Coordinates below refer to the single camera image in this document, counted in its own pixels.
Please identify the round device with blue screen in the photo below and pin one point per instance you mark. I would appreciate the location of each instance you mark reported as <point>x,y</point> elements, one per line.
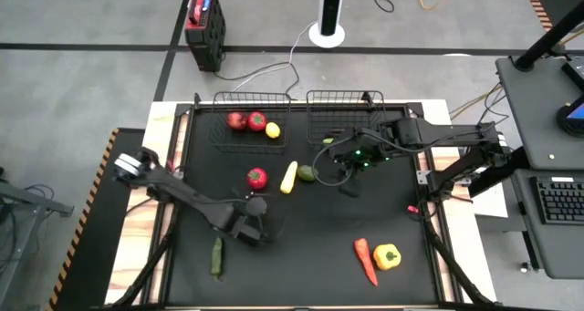
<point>570,119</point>

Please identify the dark green chili pepper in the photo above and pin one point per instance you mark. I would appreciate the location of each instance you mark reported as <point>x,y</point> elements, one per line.
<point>217,258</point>

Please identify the black table mat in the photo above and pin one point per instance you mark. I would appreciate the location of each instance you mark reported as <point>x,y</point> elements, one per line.
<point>283,265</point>

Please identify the grey keyboard desk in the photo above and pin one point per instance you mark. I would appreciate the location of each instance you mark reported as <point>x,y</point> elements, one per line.
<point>561,251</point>

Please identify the yellow lemon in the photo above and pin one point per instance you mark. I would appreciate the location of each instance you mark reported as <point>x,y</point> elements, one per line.
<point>273,130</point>

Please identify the black pole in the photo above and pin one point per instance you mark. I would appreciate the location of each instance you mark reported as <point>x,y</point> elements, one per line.
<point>547,39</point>

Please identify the green avocado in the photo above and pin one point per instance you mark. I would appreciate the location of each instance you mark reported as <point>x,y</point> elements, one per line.
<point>306,173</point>

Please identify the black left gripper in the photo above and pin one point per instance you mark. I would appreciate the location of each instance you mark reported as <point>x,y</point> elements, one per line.
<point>255,208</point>

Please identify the red and black tool case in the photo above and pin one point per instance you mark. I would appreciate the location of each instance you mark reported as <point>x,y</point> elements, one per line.
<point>205,33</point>

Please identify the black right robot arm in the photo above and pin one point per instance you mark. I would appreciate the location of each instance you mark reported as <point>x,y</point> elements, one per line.
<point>433,129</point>

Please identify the red tomato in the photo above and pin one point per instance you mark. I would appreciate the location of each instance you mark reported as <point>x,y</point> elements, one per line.
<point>257,179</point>
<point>257,121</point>

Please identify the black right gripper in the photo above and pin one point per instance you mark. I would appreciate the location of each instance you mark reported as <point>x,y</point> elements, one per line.
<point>349,149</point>

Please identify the dark red apple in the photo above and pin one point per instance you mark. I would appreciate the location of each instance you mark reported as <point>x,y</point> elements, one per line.
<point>236,121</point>

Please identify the large hazard striped floor mat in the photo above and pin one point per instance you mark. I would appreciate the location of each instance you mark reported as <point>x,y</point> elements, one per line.
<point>91,256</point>

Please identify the white and black tower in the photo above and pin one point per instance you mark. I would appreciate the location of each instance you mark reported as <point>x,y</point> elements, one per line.
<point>329,5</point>

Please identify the black keyboard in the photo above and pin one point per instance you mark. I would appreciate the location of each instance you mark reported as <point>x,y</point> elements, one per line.
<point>561,201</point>

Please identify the grey cart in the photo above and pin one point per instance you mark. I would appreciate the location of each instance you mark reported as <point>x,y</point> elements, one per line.
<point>27,199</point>

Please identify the metal bracket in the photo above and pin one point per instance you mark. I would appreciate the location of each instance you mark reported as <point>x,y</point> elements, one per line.
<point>423,177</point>

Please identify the yellow bell pepper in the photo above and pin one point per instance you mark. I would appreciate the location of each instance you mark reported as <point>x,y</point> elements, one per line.
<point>387,257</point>

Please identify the red tag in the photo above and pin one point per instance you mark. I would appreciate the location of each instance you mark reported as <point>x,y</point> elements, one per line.
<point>414,210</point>

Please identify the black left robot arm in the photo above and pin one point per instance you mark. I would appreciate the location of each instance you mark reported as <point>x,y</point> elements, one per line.
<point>191,197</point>

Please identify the small hazard striped floor mat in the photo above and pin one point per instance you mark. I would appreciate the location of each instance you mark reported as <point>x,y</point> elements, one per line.
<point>538,7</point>

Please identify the orange carrot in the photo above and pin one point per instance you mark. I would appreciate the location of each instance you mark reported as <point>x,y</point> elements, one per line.
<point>364,256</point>

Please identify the black rig frame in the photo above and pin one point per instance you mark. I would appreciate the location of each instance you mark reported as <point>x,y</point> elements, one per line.
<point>299,106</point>

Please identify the black monitor base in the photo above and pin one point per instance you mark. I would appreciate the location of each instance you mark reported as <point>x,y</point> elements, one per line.
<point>576,71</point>

